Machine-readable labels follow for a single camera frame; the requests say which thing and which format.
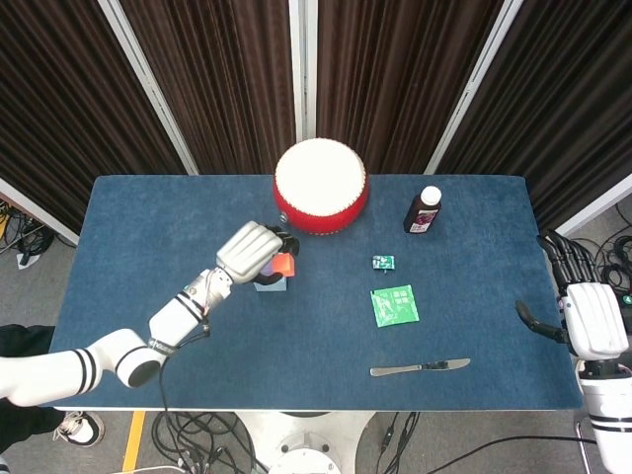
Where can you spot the dark grape juice bottle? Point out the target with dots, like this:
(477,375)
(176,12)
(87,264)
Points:
(422,214)

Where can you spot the small crumpled green wrapper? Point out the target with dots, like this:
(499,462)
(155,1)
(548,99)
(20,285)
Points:
(383,262)

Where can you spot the red drum white skin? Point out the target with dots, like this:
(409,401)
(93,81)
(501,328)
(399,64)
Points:
(321,178)

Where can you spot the small orange yellow cube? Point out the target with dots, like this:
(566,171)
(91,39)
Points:
(285,264)

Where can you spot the dark trouser leg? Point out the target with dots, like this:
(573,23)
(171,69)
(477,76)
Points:
(22,340)

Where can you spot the white partition post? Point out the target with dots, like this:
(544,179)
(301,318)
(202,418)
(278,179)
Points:
(469,94)
(39,212)
(597,207)
(302,69)
(148,89)

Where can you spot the purple cube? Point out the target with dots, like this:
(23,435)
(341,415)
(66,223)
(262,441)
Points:
(268,269)

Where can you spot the silver butter knife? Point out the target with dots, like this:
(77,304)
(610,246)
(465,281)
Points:
(405,369)

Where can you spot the dark brown curtain panel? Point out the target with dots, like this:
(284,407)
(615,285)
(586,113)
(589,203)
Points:
(568,108)
(59,108)
(395,84)
(222,84)

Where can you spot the flat green sachet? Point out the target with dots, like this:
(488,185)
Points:
(395,307)

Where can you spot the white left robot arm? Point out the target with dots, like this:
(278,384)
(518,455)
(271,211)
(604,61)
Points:
(173,321)

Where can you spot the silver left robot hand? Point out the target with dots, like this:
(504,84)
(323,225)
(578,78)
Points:
(247,252)

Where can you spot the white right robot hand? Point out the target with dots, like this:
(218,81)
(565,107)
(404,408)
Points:
(597,321)

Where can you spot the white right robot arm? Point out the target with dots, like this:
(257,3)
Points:
(609,410)

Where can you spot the blue fabric table mat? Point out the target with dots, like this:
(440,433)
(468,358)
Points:
(321,336)

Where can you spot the large light blue cube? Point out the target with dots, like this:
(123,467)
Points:
(276,287)

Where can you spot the white black sneaker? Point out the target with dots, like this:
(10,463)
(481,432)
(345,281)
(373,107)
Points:
(81,429)

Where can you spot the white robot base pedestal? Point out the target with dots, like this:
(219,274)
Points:
(306,442)

